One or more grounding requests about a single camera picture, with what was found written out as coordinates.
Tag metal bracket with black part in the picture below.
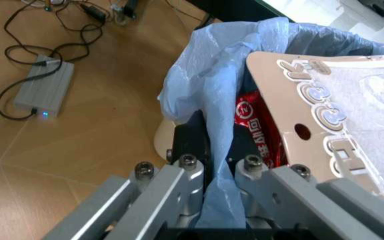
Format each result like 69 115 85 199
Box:
109 0 138 26

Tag black power adapter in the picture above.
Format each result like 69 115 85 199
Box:
77 1 108 20

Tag black furniture base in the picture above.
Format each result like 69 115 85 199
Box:
194 0 300 31

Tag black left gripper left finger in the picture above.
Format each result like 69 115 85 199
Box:
43 111 214 240

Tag beige snack package white print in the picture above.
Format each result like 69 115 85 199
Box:
244 51 384 213

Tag red snack wrapper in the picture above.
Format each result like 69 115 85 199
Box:
233 89 291 169

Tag pale blue plastic bin bag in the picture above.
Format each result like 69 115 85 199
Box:
156 18 384 229

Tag grey power supply box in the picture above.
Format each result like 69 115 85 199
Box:
13 54 76 121

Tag cream plastic trash bin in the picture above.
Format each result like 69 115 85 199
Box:
152 119 180 165

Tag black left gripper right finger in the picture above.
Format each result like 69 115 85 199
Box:
228 124 384 240

